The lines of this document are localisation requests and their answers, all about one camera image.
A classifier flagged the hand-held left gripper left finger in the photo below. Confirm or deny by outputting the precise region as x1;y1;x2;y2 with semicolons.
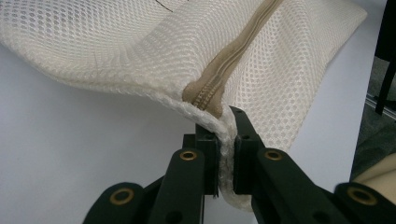
182;123;219;197

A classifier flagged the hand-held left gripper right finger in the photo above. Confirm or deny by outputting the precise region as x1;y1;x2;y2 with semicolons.
229;105;266;195

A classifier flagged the cream mesh laundry bag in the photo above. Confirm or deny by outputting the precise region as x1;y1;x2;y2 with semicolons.
0;0;369;213

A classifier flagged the black metal stand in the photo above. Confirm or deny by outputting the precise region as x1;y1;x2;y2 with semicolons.
374;0;396;117

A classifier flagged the aluminium floor rail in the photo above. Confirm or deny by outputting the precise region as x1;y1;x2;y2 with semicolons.
364;92;396;121

